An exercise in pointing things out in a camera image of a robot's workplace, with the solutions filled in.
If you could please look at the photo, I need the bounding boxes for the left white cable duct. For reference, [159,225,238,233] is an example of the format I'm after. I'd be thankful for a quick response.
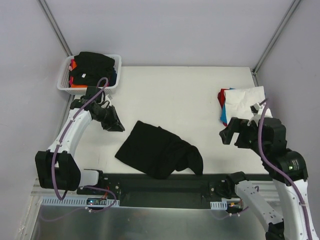
[42,196,120,208]

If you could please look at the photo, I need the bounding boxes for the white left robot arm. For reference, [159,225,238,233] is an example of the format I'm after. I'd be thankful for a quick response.
[35,86,204,195]

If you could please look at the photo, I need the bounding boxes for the dark blue t shirt in basket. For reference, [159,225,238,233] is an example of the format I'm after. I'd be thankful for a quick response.
[108,67,118,87]

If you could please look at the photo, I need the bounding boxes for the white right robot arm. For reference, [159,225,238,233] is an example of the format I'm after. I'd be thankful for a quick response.
[219,99,319,240]

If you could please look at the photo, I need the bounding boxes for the pink t shirt in basket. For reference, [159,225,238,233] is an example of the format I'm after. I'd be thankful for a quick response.
[68,59,77,87]

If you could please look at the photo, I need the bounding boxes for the white cable duct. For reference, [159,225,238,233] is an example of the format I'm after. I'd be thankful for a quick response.
[210,200,228,211]
[42,196,120,208]

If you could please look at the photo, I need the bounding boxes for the right aluminium frame post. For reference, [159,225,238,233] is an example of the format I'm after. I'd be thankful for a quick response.
[251,0,302,76]

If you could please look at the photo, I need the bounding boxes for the red t shirt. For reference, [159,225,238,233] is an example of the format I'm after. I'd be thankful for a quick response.
[217,88,228,109]

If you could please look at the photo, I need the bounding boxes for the orange t shirt in basket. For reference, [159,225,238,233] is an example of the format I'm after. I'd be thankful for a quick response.
[68,59,88,88]

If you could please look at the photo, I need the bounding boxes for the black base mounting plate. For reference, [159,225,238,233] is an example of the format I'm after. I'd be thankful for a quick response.
[76,173,237,209]

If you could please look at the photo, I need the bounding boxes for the black t shirt in basket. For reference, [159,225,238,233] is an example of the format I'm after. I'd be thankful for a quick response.
[71,51,115,87]

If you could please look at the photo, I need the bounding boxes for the left aluminium frame post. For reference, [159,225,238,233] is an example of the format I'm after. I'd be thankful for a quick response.
[36,0,74,69]

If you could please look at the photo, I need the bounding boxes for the black t shirt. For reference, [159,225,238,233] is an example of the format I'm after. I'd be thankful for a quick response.
[71,51,115,87]
[115,120,204,179]

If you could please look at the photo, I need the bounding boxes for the right white cable duct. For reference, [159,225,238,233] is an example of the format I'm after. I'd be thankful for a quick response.
[210,200,228,211]

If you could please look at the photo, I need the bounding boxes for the white plastic laundry basket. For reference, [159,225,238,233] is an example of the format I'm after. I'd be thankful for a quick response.
[56,54,122,96]

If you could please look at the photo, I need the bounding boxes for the aluminium frame post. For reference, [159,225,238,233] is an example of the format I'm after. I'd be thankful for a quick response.
[251,0,302,76]
[36,0,74,69]

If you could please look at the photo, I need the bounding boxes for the white t shirt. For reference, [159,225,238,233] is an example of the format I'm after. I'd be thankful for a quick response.
[231,86,266,120]

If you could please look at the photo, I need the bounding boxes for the aluminium front rail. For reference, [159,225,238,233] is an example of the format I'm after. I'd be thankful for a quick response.
[31,174,280,202]

